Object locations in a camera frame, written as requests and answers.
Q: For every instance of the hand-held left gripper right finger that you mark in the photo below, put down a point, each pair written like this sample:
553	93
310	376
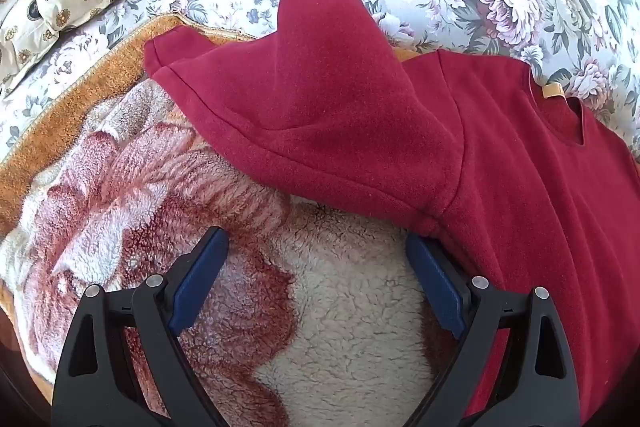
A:
435	282

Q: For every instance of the small cream medallion print pillow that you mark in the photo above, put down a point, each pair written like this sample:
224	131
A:
22	27

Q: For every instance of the brown floral fleece blanket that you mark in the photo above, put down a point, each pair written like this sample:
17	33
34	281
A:
325	307

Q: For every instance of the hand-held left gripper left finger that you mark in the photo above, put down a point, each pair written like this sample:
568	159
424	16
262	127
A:
197	287

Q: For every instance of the dark red sweater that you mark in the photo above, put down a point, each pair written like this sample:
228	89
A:
350	117

